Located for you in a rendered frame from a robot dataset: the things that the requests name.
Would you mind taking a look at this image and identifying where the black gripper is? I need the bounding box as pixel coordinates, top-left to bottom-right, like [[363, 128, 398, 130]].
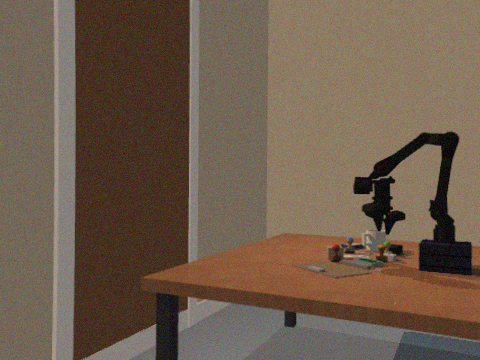
[[372, 195, 405, 235]]

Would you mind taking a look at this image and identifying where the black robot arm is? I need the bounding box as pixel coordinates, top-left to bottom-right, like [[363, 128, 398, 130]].
[[353, 131, 460, 244]]

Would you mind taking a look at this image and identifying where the white block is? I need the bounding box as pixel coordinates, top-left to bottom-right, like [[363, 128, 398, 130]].
[[383, 252, 397, 261]]

